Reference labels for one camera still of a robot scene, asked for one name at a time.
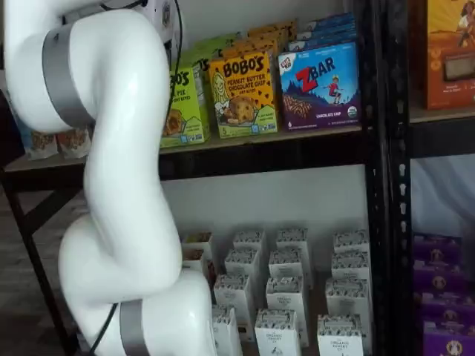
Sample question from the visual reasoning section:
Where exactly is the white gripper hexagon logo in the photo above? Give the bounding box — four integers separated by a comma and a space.
144, 0, 179, 45

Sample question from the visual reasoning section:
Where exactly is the green Bobo's apple pie box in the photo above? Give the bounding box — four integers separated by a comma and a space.
191, 32, 243, 63
190, 54, 216, 126
160, 66, 212, 146

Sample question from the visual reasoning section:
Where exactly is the yellow Bobo's peanut butter box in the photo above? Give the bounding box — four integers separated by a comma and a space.
246, 18, 298, 42
208, 50, 279, 140
222, 36, 280, 60

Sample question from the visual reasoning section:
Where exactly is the blue Zbar chocolate chip box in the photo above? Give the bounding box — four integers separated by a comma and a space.
288, 28, 358, 51
307, 12, 358, 33
278, 41, 362, 131

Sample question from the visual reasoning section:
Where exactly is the white box colourful lid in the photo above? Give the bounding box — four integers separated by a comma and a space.
180, 231, 214, 257
180, 248, 207, 276

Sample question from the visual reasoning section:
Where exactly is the white organic pantry box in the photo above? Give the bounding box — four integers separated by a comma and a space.
213, 273, 256, 329
232, 229, 267, 263
325, 277, 372, 322
254, 308, 302, 356
276, 225, 309, 257
224, 248, 260, 285
211, 305, 243, 356
317, 314, 365, 356
332, 229, 370, 257
268, 248, 304, 283
265, 276, 308, 318
330, 250, 371, 285

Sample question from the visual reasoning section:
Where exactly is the large orange cardboard box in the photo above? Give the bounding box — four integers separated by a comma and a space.
410, 0, 475, 111

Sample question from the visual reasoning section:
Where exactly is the purple snack box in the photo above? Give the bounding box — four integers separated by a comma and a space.
422, 320, 475, 356
413, 232, 464, 263
413, 258, 468, 296
420, 291, 475, 328

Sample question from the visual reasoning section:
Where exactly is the white granola bag orange label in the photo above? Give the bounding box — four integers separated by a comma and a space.
55, 125, 93, 159

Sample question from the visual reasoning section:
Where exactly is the black metal shelving unit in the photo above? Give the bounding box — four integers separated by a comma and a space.
0, 0, 391, 356
387, 0, 475, 356

